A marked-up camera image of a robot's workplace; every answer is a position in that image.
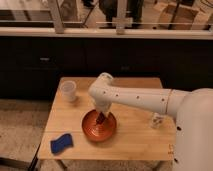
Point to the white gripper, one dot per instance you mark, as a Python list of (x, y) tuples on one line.
[(102, 107)]

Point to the dark red pepper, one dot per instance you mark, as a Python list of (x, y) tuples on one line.
[(100, 119)]

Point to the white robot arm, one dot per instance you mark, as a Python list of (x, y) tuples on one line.
[(192, 110)]

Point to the orange ceramic bowl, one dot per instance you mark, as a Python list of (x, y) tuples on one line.
[(98, 132)]

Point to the wooden table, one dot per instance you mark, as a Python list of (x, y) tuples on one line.
[(134, 139)]

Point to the translucent plastic cup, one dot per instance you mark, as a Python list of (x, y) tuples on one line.
[(68, 90)]

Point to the blue sponge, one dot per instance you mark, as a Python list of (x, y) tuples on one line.
[(59, 144)]

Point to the clear glass jar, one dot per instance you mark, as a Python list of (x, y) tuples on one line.
[(156, 120)]

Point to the dark cabinet counter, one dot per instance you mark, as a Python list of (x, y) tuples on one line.
[(33, 60)]

